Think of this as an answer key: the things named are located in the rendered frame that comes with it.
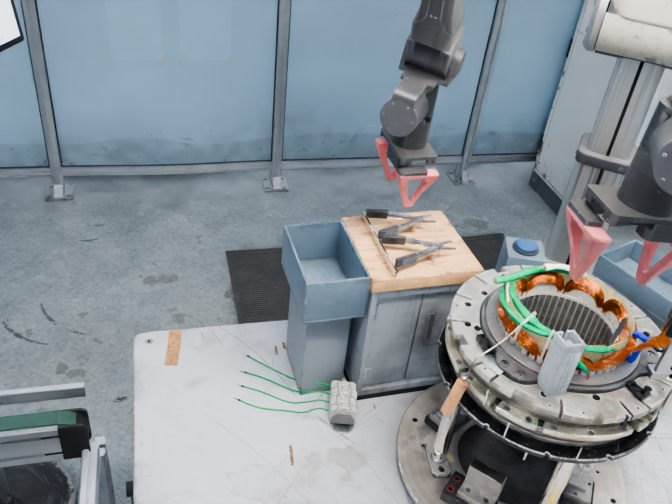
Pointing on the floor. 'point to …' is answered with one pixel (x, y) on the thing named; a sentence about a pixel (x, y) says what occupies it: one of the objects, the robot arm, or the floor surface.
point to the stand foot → (41, 483)
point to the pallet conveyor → (56, 439)
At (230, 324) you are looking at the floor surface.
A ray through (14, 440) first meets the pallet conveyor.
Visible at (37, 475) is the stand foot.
